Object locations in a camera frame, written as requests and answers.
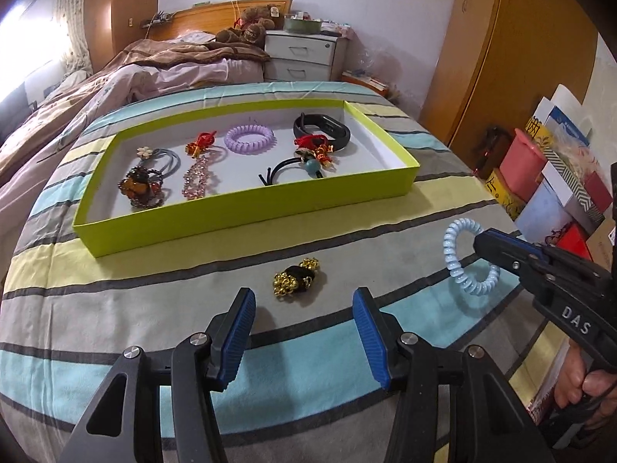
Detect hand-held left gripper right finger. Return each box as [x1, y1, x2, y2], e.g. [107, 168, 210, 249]
[352, 287, 545, 463]

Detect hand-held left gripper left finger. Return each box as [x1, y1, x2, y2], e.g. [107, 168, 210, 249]
[58, 287, 257, 463]

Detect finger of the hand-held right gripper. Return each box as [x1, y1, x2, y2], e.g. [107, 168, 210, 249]
[496, 258, 605, 343]
[474, 228, 615, 295]

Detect blue spiral hair tie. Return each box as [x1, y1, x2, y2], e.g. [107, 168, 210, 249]
[442, 218, 502, 296]

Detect gold bell black charm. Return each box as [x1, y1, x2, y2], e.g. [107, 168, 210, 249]
[272, 258, 323, 299]

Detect yellow-green cardboard box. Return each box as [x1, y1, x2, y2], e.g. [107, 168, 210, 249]
[72, 99, 419, 257]

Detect pink rhinestone hair clip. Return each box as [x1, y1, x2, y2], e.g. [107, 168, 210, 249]
[182, 157, 215, 199]

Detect amber bead bracelet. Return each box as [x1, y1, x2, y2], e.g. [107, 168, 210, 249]
[118, 166, 172, 210]

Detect black hair tie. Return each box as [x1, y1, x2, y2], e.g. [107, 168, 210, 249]
[258, 150, 323, 188]

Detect purple spiral hair tie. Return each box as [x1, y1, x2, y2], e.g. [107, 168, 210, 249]
[224, 124, 276, 156]

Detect red knot ornament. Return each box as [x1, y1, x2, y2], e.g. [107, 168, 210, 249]
[187, 130, 217, 160]

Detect red cord bracelet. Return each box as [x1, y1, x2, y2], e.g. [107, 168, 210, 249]
[294, 134, 338, 171]

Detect person's right hand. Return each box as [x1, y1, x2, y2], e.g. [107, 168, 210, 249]
[554, 350, 617, 412]

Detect pile of gift boxes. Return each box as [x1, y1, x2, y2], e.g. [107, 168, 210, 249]
[484, 84, 617, 271]

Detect red white printed box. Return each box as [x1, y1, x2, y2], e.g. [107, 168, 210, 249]
[525, 338, 572, 425]

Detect pink plastic bin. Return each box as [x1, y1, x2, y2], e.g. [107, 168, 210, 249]
[499, 128, 548, 191]

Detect dark bag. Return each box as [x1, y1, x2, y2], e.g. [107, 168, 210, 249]
[475, 125, 512, 174]

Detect striped bed sheet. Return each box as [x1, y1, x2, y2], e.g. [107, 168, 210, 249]
[0, 81, 570, 463]

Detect wooden wardrobe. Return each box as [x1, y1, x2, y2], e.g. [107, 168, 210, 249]
[419, 0, 598, 145]

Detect black wristband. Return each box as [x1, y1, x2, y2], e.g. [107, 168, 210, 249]
[293, 112, 352, 152]

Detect pink and brown quilt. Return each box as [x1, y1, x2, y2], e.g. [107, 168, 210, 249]
[0, 39, 271, 213]

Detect white nightstand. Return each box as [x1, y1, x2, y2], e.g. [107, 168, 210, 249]
[263, 30, 350, 84]

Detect brown teddy bear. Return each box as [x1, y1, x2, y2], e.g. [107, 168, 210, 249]
[214, 5, 280, 46]

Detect dark furniture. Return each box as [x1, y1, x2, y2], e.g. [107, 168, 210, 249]
[14, 77, 54, 107]

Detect green tin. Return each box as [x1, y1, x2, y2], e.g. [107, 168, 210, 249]
[283, 14, 321, 34]

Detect wooden bed headboard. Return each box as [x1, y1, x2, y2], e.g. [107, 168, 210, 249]
[159, 0, 294, 44]

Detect wooden door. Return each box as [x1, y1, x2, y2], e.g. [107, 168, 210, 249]
[84, 0, 162, 73]

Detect patterned curtain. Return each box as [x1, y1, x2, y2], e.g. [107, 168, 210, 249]
[53, 0, 94, 75]

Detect grey hair ties with flower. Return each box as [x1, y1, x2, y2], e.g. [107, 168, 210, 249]
[136, 146, 181, 174]

